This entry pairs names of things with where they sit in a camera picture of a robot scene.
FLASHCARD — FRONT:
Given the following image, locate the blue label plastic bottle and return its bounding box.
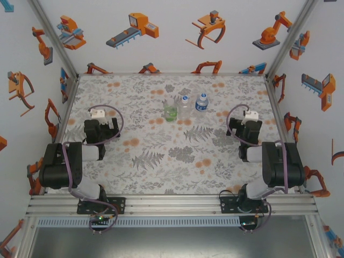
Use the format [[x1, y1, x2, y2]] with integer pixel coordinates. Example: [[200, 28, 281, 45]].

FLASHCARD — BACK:
[[194, 92, 210, 119]]

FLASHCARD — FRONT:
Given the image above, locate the clear unlabelled plastic bottle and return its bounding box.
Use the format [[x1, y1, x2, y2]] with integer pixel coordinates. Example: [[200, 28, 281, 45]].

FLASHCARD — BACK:
[[178, 95, 193, 120]]

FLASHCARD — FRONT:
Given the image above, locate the green label plastic bottle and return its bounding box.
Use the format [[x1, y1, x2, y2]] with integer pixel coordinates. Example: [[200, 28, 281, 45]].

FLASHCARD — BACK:
[[163, 98, 179, 123]]

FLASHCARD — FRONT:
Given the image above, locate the floral patterned table cover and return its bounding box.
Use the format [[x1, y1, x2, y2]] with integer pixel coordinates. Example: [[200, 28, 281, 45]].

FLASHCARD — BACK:
[[44, 74, 304, 196]]

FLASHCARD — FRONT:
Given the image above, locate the grey metal floor panel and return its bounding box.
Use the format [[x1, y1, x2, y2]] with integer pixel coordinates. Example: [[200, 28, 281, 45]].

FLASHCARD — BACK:
[[28, 227, 319, 258]]

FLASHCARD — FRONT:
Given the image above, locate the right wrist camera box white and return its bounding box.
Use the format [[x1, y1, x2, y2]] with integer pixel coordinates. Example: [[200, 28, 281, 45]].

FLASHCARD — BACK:
[[242, 110, 259, 123]]

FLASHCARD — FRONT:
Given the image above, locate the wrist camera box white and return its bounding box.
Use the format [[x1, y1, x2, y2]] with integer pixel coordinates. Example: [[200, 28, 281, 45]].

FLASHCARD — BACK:
[[242, 110, 259, 123], [89, 107, 106, 120]]

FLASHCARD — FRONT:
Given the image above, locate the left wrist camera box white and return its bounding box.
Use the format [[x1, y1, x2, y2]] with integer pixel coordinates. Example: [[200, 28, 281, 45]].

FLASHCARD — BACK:
[[89, 107, 106, 120]]

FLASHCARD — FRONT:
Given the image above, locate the left aluminium side rail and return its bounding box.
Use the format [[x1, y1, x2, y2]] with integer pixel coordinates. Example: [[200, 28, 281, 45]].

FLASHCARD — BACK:
[[40, 75, 81, 196]]

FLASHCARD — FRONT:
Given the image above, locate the aluminium side rail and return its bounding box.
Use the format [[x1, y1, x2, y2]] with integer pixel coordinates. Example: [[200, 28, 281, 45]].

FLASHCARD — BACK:
[[264, 76, 306, 194], [40, 75, 81, 196]]

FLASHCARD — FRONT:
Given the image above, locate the right aluminium side rail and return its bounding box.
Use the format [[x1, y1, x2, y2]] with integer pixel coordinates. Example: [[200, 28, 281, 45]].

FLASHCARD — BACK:
[[264, 76, 306, 194]]

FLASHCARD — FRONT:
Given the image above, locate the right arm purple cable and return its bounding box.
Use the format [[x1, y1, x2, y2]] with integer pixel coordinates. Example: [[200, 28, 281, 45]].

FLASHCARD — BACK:
[[225, 104, 289, 234]]

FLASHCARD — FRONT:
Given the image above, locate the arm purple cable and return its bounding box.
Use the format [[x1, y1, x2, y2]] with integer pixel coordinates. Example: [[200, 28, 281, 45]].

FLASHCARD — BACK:
[[62, 104, 124, 234], [225, 104, 289, 234]]

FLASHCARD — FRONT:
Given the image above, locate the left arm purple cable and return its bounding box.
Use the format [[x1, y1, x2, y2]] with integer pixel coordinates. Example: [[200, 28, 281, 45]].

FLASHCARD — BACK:
[[62, 104, 124, 234]]

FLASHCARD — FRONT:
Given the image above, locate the aluminium rear rail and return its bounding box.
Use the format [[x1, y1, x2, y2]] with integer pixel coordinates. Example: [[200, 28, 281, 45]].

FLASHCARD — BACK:
[[77, 71, 267, 77]]

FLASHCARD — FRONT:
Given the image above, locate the right aluminium frame post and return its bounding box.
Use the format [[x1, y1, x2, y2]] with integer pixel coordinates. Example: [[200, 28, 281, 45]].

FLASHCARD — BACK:
[[264, 0, 320, 80]]

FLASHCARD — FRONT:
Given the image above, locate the aluminium frame post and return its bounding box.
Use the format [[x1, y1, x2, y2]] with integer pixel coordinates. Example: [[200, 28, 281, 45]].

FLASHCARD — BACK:
[[264, 0, 320, 80], [26, 0, 80, 78]]

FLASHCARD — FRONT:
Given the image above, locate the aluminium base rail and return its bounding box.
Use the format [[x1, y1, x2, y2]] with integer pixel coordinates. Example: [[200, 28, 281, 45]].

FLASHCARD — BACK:
[[25, 193, 319, 218]]

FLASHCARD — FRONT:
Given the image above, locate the left aluminium frame post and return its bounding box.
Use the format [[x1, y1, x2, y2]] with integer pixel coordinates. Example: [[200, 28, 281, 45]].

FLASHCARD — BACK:
[[26, 0, 80, 78]]

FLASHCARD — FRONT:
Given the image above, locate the grey slotted cable duct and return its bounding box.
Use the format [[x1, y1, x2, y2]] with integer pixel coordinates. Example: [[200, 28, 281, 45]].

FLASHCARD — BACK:
[[36, 217, 241, 228]]

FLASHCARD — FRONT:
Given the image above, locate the right aluminium frame leg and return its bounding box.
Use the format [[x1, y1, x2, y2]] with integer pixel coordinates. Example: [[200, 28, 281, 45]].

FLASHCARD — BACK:
[[305, 214, 331, 258]]

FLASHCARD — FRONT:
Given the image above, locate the aluminium frame leg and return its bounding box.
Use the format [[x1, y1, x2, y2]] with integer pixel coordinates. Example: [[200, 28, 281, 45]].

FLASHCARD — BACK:
[[15, 217, 37, 258], [305, 214, 331, 258]]

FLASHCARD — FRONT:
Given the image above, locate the left aluminium frame leg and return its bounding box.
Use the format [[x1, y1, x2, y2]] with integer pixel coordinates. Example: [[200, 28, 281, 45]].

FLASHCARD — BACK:
[[15, 217, 37, 258]]

